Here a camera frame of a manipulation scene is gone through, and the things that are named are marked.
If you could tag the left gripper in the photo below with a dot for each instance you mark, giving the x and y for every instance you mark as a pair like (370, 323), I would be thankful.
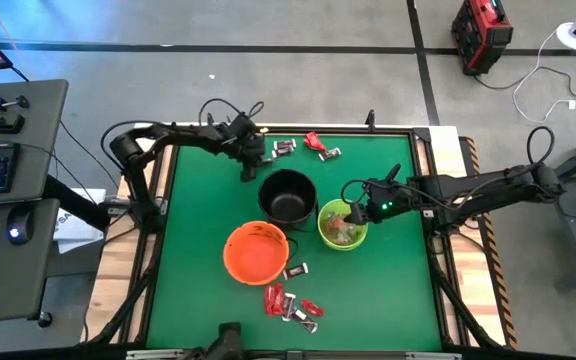
(243, 142)

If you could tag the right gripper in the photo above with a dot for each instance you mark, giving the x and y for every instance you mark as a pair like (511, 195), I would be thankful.
(388, 200)

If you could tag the brown Hershey's chocolate bar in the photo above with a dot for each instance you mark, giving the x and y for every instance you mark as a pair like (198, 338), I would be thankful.
(282, 153)
(285, 144)
(295, 270)
(329, 154)
(304, 321)
(288, 306)

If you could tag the black plastic bucket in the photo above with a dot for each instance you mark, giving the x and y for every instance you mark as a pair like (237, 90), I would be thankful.
(288, 200)

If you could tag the green ghost-face bucket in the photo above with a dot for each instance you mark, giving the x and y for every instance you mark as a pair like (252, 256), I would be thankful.
(343, 247)

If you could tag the red Kit Kat wrapper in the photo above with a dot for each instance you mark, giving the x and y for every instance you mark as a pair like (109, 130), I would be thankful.
(274, 300)
(314, 141)
(312, 307)

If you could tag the orange pumpkin bucket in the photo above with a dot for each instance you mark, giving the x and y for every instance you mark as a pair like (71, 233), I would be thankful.
(255, 255)

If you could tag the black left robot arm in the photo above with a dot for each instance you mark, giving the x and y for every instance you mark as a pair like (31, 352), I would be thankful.
(183, 135)

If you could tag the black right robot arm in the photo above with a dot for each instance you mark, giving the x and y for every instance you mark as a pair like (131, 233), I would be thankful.
(483, 187)

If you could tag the black table edge clamp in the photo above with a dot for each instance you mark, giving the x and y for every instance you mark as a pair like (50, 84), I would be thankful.
(210, 120)
(370, 120)

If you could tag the green felt table mat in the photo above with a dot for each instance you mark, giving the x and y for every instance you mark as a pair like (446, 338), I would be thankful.
(208, 290)

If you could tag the yellow black hazard strip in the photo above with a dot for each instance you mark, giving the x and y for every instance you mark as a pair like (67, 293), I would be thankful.
(500, 300)

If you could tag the red black portable generator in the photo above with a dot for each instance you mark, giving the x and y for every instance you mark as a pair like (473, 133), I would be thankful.
(480, 35)

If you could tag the white paper sheet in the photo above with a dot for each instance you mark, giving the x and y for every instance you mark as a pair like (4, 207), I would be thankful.
(73, 235)

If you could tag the black computer mouse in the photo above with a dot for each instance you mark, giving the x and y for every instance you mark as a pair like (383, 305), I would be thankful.
(19, 225)

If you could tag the black desk knob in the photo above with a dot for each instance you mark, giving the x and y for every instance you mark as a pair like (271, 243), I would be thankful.
(44, 319)

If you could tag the black aluminium table frame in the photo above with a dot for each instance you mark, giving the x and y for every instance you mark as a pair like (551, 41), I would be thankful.
(348, 130)

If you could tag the silver metal bracket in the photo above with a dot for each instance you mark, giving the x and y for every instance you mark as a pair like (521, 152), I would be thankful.
(433, 356)
(153, 354)

